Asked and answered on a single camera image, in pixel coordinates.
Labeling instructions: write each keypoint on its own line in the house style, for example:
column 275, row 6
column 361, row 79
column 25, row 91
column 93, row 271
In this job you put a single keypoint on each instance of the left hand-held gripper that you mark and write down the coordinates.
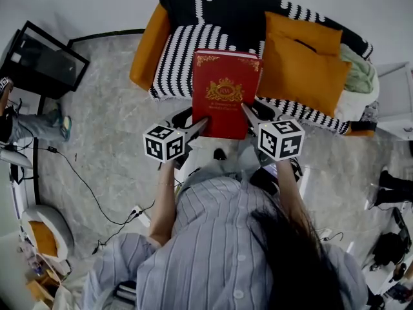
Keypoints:
column 163, row 144

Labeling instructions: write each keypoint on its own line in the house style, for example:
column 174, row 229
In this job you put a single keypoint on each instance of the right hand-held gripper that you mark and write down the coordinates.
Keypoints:
column 280, row 140

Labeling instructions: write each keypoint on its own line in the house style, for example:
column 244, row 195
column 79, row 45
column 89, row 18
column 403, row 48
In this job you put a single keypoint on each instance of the red book with gold crest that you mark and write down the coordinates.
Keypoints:
column 226, row 89

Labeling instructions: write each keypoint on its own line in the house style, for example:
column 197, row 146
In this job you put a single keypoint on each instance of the orange sofa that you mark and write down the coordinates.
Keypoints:
column 151, row 50

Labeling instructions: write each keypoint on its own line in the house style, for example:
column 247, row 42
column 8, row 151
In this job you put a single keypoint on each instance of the person's right forearm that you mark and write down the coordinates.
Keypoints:
column 290, row 189

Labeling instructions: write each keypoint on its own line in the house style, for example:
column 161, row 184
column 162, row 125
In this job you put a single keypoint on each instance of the person's left forearm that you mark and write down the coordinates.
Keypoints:
column 163, row 205

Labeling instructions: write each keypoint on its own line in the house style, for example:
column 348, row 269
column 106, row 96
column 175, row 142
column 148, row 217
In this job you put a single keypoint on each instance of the person's black shoe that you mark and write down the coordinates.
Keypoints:
column 220, row 154

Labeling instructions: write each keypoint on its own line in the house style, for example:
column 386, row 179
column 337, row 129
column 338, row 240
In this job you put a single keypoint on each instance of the large orange cushion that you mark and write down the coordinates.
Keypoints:
column 300, row 76

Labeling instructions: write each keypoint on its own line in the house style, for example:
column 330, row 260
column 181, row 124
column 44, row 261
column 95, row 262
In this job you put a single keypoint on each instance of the black waist device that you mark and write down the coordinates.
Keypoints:
column 264, row 179

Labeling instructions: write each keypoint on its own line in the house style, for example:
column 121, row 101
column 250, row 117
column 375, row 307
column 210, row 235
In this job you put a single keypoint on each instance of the black white striped blanket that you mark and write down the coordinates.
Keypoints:
column 180, row 60

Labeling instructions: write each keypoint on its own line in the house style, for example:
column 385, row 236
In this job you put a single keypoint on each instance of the small orange cushion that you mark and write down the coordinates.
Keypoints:
column 316, row 32

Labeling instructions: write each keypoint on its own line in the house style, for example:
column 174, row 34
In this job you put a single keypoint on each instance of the white power strip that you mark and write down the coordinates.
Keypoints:
column 142, row 216

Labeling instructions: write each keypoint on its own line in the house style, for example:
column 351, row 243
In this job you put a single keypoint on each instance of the dark patterned cloth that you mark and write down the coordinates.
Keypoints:
column 364, row 118

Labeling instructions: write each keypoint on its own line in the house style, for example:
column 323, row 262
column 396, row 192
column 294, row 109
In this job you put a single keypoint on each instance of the green knitted blanket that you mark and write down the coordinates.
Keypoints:
column 358, row 69

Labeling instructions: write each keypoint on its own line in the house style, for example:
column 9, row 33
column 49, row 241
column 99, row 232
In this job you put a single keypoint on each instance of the person's striped shirt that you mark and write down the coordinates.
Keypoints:
column 206, row 247

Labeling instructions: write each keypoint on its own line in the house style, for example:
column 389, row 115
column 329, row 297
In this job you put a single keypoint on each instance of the white cabinet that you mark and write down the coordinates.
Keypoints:
column 395, row 108

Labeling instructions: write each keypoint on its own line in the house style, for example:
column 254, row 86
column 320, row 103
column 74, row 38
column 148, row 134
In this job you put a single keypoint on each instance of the black glass cabinet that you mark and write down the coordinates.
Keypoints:
column 42, row 60

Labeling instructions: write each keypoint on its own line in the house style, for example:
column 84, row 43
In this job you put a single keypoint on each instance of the white round armchair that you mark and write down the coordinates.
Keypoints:
column 61, row 228

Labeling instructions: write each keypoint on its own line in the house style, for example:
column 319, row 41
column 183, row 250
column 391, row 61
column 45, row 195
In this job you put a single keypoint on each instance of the black bag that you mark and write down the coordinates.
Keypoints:
column 390, row 249

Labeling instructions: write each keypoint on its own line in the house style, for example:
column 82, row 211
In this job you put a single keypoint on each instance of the orange chair seat pad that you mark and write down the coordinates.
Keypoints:
column 43, row 239

